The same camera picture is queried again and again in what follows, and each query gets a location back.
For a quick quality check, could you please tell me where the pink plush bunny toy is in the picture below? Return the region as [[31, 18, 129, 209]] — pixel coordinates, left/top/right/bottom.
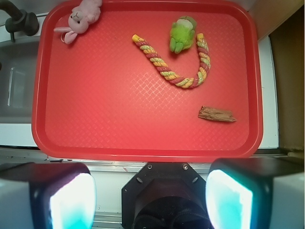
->
[[53, 0, 102, 44]]

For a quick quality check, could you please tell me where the brown wood chip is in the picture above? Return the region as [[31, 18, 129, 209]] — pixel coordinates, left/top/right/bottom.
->
[[198, 106, 237, 122]]

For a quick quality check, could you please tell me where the black octagonal mount plate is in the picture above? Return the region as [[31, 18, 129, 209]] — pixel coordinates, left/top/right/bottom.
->
[[122, 162, 212, 229]]

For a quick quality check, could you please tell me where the red yellow green rope toy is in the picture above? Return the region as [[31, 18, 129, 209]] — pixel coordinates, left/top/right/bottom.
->
[[132, 33, 211, 89]]

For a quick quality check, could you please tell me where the red plastic tray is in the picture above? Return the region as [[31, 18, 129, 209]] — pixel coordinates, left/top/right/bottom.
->
[[32, 0, 263, 162]]

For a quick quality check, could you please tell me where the stainless steel sink basin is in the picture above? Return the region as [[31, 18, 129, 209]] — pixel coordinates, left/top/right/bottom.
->
[[0, 38, 39, 124]]

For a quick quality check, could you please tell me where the dark metal faucet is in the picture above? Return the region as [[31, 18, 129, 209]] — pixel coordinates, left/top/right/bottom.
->
[[0, 0, 40, 42]]

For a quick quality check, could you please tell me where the green plush frog toy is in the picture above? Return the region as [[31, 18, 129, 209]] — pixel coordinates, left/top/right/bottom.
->
[[170, 16, 197, 54]]

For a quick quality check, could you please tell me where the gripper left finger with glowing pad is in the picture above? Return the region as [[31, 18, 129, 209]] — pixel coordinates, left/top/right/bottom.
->
[[0, 162, 96, 229]]

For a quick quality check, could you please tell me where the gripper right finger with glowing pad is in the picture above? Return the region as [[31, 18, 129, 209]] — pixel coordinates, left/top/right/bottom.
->
[[205, 157, 305, 229]]

